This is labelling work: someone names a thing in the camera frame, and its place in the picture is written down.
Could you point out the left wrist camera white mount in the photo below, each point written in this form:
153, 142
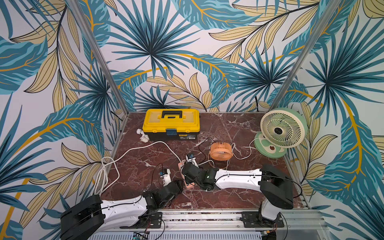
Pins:
165, 175

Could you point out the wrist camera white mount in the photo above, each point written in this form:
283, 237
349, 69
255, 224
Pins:
190, 158
165, 175

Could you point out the green cream desk fan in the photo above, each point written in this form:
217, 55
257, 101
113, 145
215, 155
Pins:
280, 129

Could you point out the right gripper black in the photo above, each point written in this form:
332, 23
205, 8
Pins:
186, 169

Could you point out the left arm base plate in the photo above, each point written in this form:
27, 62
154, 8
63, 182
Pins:
152, 221

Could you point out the pink USB charger adapter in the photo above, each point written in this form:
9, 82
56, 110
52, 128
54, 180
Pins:
180, 165

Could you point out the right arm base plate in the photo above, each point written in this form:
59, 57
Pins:
255, 220

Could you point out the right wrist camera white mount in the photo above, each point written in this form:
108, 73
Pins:
190, 158

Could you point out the white wall plug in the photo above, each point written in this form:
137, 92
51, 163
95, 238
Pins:
143, 137

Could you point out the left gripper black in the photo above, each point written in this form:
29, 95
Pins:
180, 187

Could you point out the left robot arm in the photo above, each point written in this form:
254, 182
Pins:
94, 215

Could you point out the yellow black toolbox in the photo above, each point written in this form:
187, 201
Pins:
172, 125

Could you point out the pink power strip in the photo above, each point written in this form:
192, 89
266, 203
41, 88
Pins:
188, 185

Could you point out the aluminium front rail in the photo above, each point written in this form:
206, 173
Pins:
224, 224

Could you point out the small orange desk fan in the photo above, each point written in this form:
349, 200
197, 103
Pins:
221, 151

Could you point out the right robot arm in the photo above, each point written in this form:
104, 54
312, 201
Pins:
271, 182

